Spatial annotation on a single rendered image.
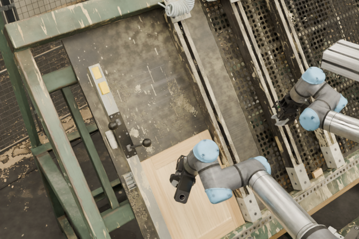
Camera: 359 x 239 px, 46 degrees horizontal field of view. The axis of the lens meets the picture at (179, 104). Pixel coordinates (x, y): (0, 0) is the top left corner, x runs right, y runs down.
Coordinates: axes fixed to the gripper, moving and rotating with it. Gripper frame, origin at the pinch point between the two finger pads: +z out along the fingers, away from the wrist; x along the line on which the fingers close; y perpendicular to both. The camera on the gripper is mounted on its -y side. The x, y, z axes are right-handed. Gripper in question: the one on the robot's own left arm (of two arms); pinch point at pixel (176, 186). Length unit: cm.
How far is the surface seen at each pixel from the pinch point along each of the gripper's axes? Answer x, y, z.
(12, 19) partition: 128, 143, 140
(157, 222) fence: -2.2, -6.7, 30.6
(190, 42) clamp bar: 8, 68, 1
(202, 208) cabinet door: -21.6, 6.0, 33.8
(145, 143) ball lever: 14.8, 16.4, 6.6
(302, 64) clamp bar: -54, 88, 10
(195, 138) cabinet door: -8.6, 33.2, 21.6
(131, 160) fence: 17.3, 12.5, 19.7
